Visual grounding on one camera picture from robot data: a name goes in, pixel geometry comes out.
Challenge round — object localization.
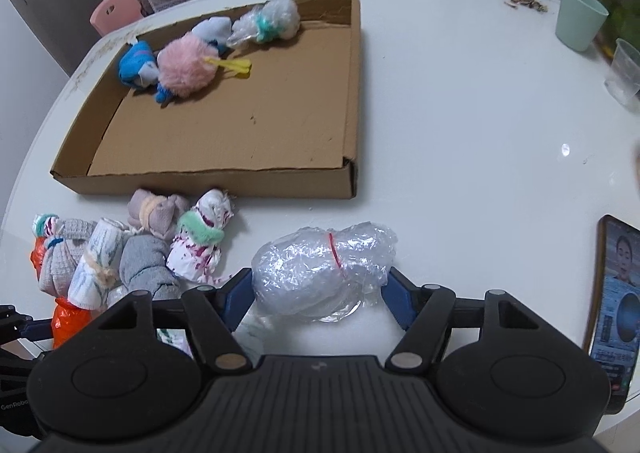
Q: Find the shallow cardboard box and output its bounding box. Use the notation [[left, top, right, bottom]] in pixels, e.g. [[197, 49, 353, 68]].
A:
[[50, 0, 362, 200]]

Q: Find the white and blue sock bundle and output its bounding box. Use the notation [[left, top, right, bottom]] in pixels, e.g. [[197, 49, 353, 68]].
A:
[[191, 17, 233, 56]]

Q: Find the clear bubble wrap bundle teal tie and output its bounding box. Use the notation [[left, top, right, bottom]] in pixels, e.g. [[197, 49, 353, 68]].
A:
[[227, 0, 302, 50]]

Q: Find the clear plastic bag bundle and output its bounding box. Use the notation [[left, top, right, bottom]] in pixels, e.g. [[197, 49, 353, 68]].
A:
[[251, 221, 398, 320]]

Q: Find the pink fluffy bundle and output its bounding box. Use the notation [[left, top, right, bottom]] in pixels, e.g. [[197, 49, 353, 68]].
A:
[[155, 31, 252, 106]]

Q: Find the grey knit cloth bundle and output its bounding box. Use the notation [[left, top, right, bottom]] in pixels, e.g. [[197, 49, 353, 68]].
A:
[[40, 218, 98, 298]]

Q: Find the orange plastic bag bundle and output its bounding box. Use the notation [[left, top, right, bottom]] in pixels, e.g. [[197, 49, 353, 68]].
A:
[[30, 235, 96, 350]]

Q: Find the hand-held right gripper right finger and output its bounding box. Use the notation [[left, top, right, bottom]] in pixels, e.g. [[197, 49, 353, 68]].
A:
[[382, 265, 546, 376]]

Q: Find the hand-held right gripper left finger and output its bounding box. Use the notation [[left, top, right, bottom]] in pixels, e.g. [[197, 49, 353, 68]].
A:
[[92, 267, 253, 375]]

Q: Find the mauve sock bundle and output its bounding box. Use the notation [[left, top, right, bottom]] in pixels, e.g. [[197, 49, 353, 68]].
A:
[[126, 189, 191, 239]]

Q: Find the white green striped cloth bundle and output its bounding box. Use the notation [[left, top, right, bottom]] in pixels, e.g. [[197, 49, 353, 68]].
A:
[[32, 214, 61, 239]]

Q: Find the smartphone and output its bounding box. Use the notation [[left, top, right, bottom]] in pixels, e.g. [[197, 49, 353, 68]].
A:
[[585, 214, 640, 415]]

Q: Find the clear plastic cup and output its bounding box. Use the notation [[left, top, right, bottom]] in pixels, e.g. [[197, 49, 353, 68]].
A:
[[604, 39, 640, 106]]

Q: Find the pink chair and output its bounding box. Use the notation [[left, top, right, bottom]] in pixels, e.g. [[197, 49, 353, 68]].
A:
[[90, 0, 143, 37]]

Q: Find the white tie-dye bundle green tie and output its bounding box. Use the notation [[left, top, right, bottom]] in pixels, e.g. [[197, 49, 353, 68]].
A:
[[166, 189, 236, 284]]

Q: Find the grey sock bundle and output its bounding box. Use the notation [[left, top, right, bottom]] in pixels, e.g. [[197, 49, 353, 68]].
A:
[[119, 233, 181, 302]]

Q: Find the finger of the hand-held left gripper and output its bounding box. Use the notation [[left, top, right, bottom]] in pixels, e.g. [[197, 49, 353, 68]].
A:
[[0, 304, 55, 350]]

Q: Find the mint green cup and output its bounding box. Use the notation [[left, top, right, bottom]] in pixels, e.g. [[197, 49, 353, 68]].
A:
[[556, 0, 610, 52]]

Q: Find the white striped bundle tan band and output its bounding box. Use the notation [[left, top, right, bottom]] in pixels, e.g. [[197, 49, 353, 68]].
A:
[[67, 218, 126, 311]]

